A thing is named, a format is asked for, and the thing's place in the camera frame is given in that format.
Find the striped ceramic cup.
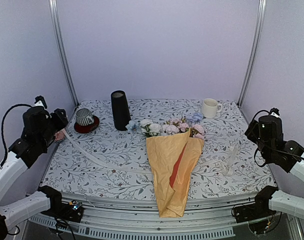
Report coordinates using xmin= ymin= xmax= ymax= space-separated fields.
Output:
xmin=75 ymin=108 xmax=95 ymax=127

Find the floral patterned tablecloth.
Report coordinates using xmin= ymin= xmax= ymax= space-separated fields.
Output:
xmin=41 ymin=100 xmax=276 ymax=201

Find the white printed ribbon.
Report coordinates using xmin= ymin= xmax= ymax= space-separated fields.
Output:
xmin=62 ymin=129 xmax=240 ymax=176

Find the red round coaster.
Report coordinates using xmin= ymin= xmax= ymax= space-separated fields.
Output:
xmin=74 ymin=116 xmax=100 ymax=134

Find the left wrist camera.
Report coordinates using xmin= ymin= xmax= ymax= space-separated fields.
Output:
xmin=33 ymin=95 xmax=48 ymax=110

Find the white ceramic mug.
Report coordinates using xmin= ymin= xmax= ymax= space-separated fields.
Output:
xmin=201 ymin=98 xmax=223 ymax=119

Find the right aluminium frame post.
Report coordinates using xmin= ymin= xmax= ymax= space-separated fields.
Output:
xmin=237 ymin=0 xmax=267 ymax=109

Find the tall black vase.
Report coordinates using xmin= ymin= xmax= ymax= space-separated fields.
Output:
xmin=110 ymin=90 xmax=131 ymax=131

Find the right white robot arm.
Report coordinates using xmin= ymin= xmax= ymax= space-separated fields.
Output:
xmin=245 ymin=111 xmax=304 ymax=220

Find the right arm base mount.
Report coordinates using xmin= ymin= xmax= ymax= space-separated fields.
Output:
xmin=231 ymin=185 xmax=279 ymax=223

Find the aluminium front rail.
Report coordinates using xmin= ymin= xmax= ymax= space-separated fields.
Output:
xmin=24 ymin=192 xmax=293 ymax=238

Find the aluminium frame post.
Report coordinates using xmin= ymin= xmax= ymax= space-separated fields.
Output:
xmin=48 ymin=0 xmax=79 ymax=107
xmin=237 ymin=0 xmax=267 ymax=109

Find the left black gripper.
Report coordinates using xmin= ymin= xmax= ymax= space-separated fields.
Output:
xmin=39 ymin=107 xmax=69 ymax=149

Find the left aluminium frame post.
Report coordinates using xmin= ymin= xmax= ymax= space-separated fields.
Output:
xmin=48 ymin=0 xmax=79 ymax=107

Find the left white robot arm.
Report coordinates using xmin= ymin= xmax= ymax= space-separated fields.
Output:
xmin=0 ymin=105 xmax=68 ymax=240

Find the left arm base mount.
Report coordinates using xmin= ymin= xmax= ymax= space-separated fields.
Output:
xmin=37 ymin=185 xmax=84 ymax=223

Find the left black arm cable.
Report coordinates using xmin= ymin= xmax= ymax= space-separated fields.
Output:
xmin=0 ymin=104 xmax=33 ymax=161

